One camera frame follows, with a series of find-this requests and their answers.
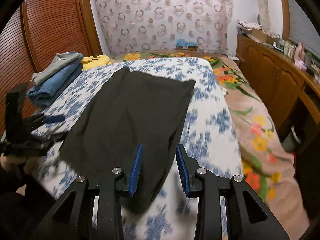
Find patterned sheer curtain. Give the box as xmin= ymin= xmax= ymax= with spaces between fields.
xmin=95 ymin=0 xmax=233 ymax=56

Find folded grey jeans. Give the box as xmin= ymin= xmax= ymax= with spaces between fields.
xmin=31 ymin=51 xmax=84 ymax=85

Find stack of papers on cabinet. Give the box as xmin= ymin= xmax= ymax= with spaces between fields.
xmin=236 ymin=20 xmax=262 ymax=32

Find wooden side cabinet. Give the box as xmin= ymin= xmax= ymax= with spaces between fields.
xmin=236 ymin=34 xmax=320 ymax=153

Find yellow plush toy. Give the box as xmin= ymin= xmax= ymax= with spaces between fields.
xmin=81 ymin=55 xmax=110 ymax=70

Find cardboard box on cabinet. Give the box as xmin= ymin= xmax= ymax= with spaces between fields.
xmin=251 ymin=28 xmax=279 ymax=45

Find person's left hand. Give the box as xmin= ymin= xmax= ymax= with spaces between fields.
xmin=1 ymin=153 xmax=39 ymax=174

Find blue item by curtain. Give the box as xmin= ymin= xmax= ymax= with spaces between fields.
xmin=176 ymin=38 xmax=198 ymax=51

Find folded blue jeans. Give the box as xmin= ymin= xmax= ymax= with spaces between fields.
xmin=27 ymin=63 xmax=82 ymax=108

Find pink figurine on cabinet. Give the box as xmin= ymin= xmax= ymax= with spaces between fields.
xmin=293 ymin=43 xmax=307 ymax=72

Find black pants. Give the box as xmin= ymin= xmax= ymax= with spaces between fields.
xmin=60 ymin=67 xmax=195 ymax=213

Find grey window blind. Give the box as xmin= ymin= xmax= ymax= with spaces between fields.
xmin=288 ymin=0 xmax=319 ymax=60

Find brown louvered wooden wardrobe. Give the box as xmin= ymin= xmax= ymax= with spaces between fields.
xmin=1 ymin=0 xmax=103 ymax=131

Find blue floral white mattress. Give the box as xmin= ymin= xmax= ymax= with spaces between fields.
xmin=35 ymin=57 xmax=242 ymax=239

